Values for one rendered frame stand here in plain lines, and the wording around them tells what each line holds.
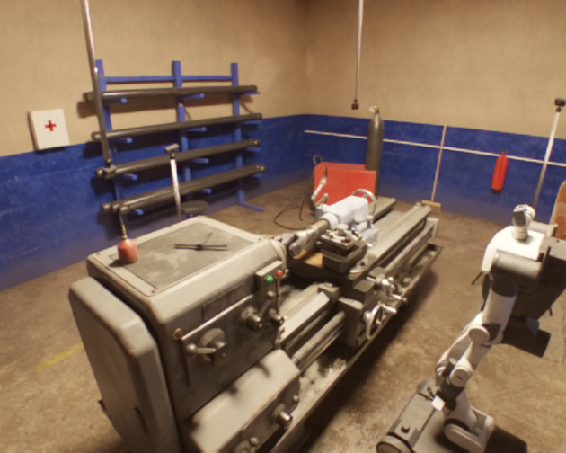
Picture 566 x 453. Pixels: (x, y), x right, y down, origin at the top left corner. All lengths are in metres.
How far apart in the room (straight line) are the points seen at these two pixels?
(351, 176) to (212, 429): 4.00
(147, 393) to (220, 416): 0.33
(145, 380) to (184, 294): 0.27
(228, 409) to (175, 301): 0.50
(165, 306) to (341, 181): 4.05
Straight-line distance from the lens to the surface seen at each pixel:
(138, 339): 1.06
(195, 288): 1.11
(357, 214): 2.28
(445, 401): 1.79
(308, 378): 2.04
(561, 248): 1.58
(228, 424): 1.38
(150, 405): 1.20
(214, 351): 1.14
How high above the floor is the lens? 1.90
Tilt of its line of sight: 23 degrees down
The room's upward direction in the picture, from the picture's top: straight up
